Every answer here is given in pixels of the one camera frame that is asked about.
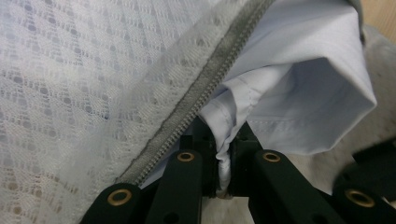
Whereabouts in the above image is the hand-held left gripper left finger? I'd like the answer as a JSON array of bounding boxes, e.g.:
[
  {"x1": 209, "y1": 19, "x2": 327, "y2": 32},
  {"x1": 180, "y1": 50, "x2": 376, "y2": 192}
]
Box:
[{"x1": 179, "y1": 116, "x2": 219, "y2": 199}]

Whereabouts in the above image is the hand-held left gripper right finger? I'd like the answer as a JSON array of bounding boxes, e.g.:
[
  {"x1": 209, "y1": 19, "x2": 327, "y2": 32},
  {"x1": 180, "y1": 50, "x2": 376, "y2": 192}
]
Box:
[{"x1": 228, "y1": 120, "x2": 263, "y2": 198}]

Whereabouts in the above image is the white garment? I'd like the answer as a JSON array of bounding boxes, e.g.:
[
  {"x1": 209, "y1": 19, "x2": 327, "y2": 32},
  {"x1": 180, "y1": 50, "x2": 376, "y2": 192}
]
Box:
[{"x1": 140, "y1": 0, "x2": 378, "y2": 200}]

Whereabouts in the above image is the white mesh laundry bag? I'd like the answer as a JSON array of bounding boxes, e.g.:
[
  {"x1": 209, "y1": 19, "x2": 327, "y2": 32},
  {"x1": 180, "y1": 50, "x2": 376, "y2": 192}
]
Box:
[{"x1": 0, "y1": 0, "x2": 396, "y2": 224}]

